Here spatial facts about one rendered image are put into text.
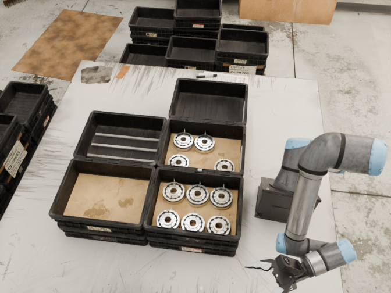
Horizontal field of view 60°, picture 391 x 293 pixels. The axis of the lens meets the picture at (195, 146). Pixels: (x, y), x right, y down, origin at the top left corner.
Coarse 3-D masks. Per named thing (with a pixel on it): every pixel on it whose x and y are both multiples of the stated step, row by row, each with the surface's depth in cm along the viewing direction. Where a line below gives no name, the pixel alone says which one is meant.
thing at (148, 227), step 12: (168, 168) 155; (156, 180) 151; (240, 180) 151; (240, 192) 147; (240, 204) 144; (144, 216) 141; (240, 216) 140; (144, 228) 139; (156, 228) 137; (168, 228) 137; (240, 228) 137; (228, 240) 137
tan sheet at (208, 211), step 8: (160, 184) 161; (160, 192) 158; (232, 192) 158; (160, 200) 156; (184, 200) 156; (208, 200) 156; (160, 208) 154; (168, 208) 154; (176, 208) 154; (184, 208) 154; (192, 208) 154; (200, 208) 154; (208, 208) 154; (232, 208) 154; (208, 216) 151; (224, 216) 151; (232, 216) 151; (152, 224) 149; (192, 224) 149; (232, 224) 149; (232, 232) 147
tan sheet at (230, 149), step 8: (216, 144) 175; (224, 144) 175; (232, 144) 175; (240, 144) 175; (168, 152) 172; (176, 152) 172; (184, 152) 172; (192, 152) 172; (216, 152) 172; (224, 152) 172; (232, 152) 172; (168, 160) 169; (192, 160) 169; (200, 160) 169; (208, 160) 169; (216, 160) 169; (232, 160) 169; (208, 168) 166
